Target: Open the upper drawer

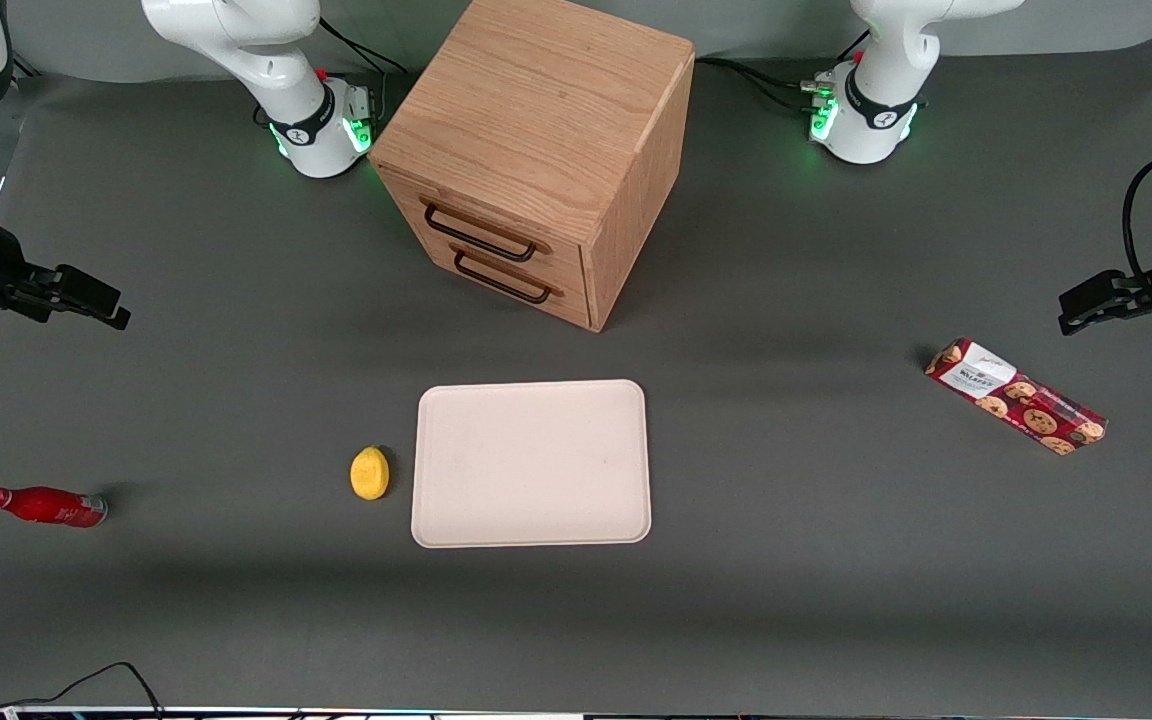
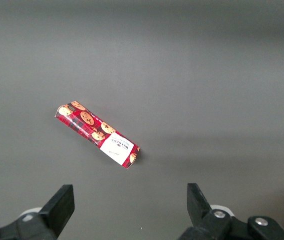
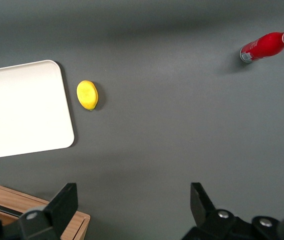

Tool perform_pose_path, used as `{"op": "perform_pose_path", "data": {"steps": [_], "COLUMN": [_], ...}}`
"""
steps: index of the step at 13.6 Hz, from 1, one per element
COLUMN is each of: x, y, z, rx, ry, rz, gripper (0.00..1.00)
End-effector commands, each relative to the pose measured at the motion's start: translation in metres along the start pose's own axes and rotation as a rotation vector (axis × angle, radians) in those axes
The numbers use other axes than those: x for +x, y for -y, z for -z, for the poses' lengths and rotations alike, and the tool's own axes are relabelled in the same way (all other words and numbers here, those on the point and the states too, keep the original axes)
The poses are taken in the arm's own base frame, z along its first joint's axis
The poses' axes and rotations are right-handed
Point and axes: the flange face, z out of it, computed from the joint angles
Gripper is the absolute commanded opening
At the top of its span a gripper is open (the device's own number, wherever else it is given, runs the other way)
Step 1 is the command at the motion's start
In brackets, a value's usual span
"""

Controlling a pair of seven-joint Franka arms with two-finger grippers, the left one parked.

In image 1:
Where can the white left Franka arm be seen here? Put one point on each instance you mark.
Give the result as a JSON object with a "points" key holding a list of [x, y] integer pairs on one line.
{"points": [[876, 110]]}

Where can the red cookie box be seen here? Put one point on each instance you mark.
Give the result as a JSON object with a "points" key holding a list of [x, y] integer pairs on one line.
{"points": [[1016, 398]]}

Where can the beige rectangular tray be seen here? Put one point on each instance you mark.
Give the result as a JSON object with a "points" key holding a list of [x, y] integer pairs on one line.
{"points": [[531, 465]]}

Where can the red bottle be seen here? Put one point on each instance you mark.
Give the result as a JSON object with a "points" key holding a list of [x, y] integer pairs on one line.
{"points": [[46, 506]]}

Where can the yellow lemon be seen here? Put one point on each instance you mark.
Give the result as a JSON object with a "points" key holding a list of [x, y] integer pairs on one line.
{"points": [[369, 474]]}

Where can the wooden drawer cabinet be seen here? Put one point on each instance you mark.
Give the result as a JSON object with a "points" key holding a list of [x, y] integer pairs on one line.
{"points": [[546, 110]]}

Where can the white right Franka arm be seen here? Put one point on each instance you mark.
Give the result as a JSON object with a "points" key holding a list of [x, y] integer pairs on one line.
{"points": [[266, 60]]}

